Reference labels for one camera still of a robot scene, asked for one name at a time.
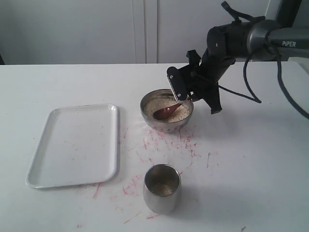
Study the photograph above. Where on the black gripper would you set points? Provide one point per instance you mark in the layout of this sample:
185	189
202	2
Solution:
205	73

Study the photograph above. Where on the brown wooden spoon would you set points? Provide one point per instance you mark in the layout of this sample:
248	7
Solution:
166	112

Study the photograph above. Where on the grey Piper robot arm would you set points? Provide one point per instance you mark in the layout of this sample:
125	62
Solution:
237	40

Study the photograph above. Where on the steel bowl of rice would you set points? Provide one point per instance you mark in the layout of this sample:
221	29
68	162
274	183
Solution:
162	98

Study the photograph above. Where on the steel cup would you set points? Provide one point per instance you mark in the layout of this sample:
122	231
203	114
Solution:
162	188

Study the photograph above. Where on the white rectangular plastic tray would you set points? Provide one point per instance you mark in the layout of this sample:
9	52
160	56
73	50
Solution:
79	145

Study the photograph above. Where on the white cabinet doors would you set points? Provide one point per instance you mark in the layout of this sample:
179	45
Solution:
105	31

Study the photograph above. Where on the dark vertical post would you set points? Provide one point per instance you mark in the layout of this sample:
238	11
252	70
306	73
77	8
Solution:
287	12

